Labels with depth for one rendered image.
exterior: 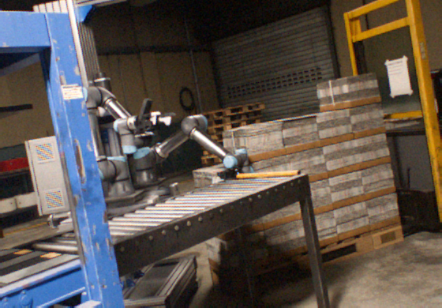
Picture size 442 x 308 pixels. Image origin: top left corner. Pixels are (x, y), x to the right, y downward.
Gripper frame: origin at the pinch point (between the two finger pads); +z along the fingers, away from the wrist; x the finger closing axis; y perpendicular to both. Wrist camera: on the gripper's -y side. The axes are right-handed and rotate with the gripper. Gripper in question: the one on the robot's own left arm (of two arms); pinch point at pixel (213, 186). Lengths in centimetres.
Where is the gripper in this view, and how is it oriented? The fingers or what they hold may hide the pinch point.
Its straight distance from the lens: 306.3
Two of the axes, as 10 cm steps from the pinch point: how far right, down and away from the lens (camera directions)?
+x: 7.1, -0.9, -6.9
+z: -6.8, 1.6, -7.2
